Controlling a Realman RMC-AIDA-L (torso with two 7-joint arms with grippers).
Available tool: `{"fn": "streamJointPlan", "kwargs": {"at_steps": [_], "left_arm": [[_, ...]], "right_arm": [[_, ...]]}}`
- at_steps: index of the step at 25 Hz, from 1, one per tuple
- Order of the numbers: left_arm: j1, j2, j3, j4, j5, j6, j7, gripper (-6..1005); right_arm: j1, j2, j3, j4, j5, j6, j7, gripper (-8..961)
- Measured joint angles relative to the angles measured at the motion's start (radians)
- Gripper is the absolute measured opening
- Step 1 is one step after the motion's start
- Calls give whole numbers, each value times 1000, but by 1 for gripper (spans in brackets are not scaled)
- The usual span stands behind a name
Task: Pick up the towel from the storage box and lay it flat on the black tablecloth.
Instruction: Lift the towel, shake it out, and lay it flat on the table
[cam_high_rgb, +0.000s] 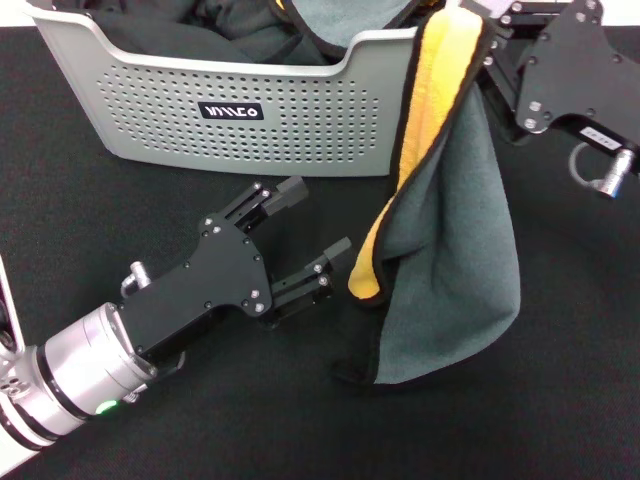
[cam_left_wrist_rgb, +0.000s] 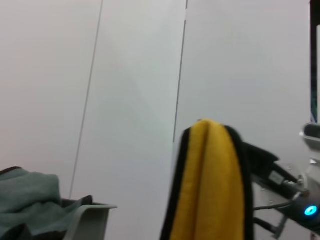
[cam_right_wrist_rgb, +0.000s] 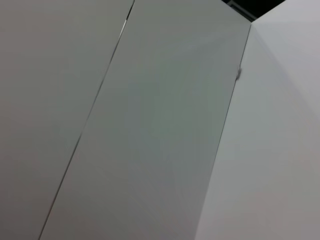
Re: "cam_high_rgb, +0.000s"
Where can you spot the grey perforated storage box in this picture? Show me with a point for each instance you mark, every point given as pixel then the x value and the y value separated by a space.
pixel 300 145

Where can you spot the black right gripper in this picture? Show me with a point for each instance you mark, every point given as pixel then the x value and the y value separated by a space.
pixel 575 70

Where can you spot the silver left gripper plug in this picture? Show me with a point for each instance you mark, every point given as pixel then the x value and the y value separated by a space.
pixel 134 280

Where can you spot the grey yellow towel black trim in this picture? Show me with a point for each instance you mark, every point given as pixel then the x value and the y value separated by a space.
pixel 450 275
pixel 350 20

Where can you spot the black cloth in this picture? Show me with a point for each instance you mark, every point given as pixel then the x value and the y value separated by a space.
pixel 165 35

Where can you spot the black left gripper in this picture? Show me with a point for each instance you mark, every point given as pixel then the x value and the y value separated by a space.
pixel 210 280

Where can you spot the black tablecloth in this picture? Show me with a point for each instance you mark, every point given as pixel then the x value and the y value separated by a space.
pixel 250 430

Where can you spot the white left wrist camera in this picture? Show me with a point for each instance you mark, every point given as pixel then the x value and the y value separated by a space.
pixel 7 310

